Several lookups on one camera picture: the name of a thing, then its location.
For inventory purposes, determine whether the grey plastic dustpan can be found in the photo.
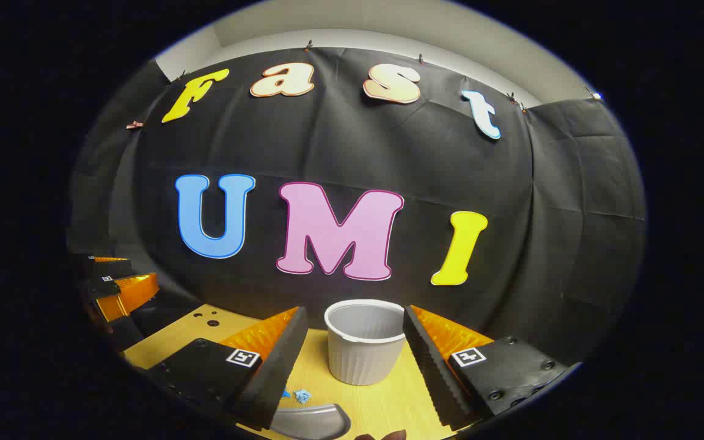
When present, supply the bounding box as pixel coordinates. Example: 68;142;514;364
269;403;352;440

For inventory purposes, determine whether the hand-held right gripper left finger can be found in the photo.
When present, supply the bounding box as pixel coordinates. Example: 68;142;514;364
144;307;309;430

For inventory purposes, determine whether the white ribbed garbage bin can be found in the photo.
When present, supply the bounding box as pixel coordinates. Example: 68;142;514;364
324;299;406;386

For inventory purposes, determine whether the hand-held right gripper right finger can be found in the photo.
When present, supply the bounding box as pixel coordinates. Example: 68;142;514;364
402;304;570;430

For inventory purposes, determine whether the wooden desktop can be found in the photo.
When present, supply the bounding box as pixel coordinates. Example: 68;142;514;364
123;304;458;440

